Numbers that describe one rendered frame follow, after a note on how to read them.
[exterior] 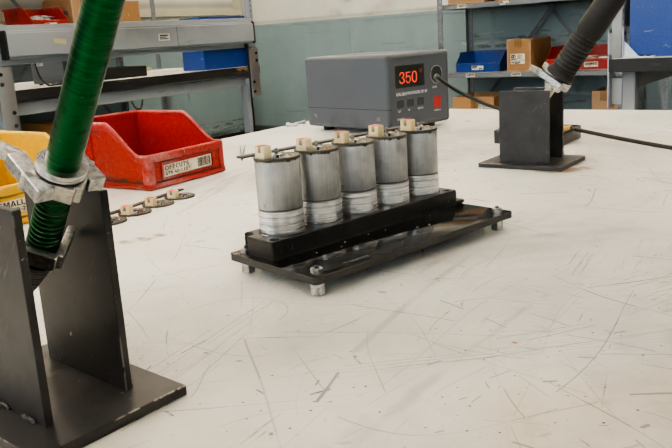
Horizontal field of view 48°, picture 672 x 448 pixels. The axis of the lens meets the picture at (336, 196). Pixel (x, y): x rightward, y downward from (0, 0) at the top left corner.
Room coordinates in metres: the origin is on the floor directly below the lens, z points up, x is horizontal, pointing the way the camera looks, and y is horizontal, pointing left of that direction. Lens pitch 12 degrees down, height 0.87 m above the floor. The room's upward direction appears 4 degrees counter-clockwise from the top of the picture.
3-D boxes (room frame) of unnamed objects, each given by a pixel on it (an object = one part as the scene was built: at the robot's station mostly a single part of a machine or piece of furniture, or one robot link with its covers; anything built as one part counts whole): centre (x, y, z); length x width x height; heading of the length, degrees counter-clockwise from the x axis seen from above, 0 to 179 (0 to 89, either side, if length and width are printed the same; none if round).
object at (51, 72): (3.05, 1.08, 0.80); 0.15 x 0.12 x 0.10; 72
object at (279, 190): (0.40, 0.03, 0.79); 0.02 x 0.02 x 0.05
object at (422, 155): (0.47, -0.05, 0.79); 0.02 x 0.02 x 0.05
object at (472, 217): (0.42, -0.02, 0.76); 0.16 x 0.07 x 0.01; 132
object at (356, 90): (0.99, -0.06, 0.80); 0.15 x 0.12 x 0.10; 42
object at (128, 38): (3.23, 0.75, 0.90); 1.30 x 0.06 x 0.12; 143
